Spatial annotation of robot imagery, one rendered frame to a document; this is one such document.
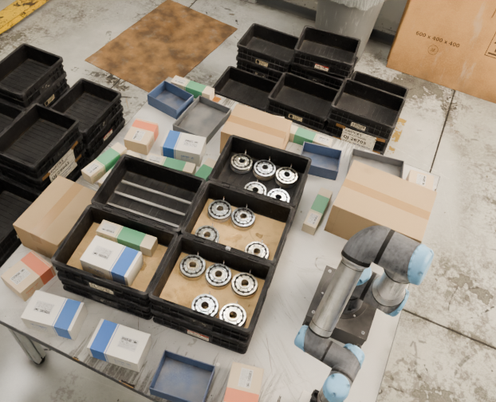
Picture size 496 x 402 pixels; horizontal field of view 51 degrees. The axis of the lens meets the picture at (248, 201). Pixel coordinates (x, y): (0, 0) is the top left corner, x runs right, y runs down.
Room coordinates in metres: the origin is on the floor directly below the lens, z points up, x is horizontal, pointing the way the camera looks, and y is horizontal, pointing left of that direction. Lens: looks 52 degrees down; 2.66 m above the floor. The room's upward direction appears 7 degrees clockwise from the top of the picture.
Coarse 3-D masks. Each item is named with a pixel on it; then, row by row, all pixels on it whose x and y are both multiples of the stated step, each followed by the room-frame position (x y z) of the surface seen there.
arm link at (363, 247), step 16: (352, 240) 0.89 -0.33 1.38; (368, 240) 0.87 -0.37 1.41; (352, 256) 0.84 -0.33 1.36; (368, 256) 0.84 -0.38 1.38; (336, 272) 0.83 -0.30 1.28; (352, 272) 0.82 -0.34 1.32; (336, 288) 0.78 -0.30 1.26; (352, 288) 0.79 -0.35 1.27; (320, 304) 0.76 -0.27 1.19; (336, 304) 0.75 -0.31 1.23; (320, 320) 0.72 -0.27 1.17; (336, 320) 0.72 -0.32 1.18; (304, 336) 0.68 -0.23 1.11; (320, 336) 0.68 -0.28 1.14; (304, 352) 0.65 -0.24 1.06; (320, 352) 0.64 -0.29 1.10
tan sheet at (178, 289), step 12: (180, 276) 0.99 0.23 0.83; (204, 276) 1.00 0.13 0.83; (216, 276) 1.01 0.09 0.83; (168, 288) 0.93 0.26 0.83; (180, 288) 0.94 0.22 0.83; (192, 288) 0.94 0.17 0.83; (204, 288) 0.95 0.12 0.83; (228, 288) 0.96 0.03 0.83; (168, 300) 0.88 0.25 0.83; (180, 300) 0.89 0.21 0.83; (192, 300) 0.89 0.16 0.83; (228, 300) 0.91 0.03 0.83; (240, 300) 0.92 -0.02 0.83; (252, 300) 0.93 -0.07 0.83; (252, 312) 0.88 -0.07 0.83
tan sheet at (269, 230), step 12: (204, 216) 1.29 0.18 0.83; (264, 216) 1.33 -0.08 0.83; (216, 228) 1.24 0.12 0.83; (228, 228) 1.25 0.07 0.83; (252, 228) 1.26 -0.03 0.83; (264, 228) 1.27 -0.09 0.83; (276, 228) 1.28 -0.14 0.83; (228, 240) 1.19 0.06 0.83; (240, 240) 1.19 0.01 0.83; (252, 240) 1.20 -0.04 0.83; (264, 240) 1.21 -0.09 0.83; (276, 240) 1.22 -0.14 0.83
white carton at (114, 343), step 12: (108, 324) 0.77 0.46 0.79; (96, 336) 0.72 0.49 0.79; (108, 336) 0.72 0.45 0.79; (120, 336) 0.73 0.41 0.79; (132, 336) 0.74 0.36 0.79; (144, 336) 0.74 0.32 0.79; (96, 348) 0.67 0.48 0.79; (108, 348) 0.68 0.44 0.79; (120, 348) 0.68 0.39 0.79; (132, 348) 0.69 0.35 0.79; (144, 348) 0.70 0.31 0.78; (108, 360) 0.66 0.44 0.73; (120, 360) 0.65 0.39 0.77; (132, 360) 0.65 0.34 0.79; (144, 360) 0.68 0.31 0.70
